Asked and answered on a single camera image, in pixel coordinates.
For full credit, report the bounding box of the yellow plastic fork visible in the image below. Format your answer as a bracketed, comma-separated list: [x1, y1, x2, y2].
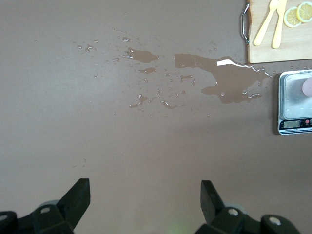
[253, 0, 278, 47]

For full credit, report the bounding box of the wooden cutting board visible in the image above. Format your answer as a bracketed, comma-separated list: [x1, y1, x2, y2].
[240, 0, 312, 64]

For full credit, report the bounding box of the large brown liquid puddle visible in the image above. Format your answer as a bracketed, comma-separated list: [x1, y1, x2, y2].
[174, 53, 275, 104]

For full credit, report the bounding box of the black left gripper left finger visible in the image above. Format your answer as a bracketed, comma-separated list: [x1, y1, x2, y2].
[0, 178, 91, 234]

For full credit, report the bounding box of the silver digital kitchen scale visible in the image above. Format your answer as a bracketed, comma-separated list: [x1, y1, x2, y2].
[277, 69, 312, 136]

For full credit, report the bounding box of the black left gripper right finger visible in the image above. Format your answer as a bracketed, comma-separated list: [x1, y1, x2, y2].
[195, 180, 299, 234]

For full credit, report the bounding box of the small brown liquid puddle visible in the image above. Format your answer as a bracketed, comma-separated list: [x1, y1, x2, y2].
[121, 47, 159, 63]

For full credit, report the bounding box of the pink cup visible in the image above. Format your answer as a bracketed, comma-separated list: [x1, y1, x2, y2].
[301, 77, 312, 97]

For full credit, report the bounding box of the lemon slice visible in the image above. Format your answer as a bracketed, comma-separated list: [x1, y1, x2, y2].
[296, 1, 312, 24]
[283, 6, 303, 28]

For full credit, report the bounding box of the yellow plastic knife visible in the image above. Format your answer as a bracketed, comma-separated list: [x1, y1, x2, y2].
[272, 0, 288, 49]

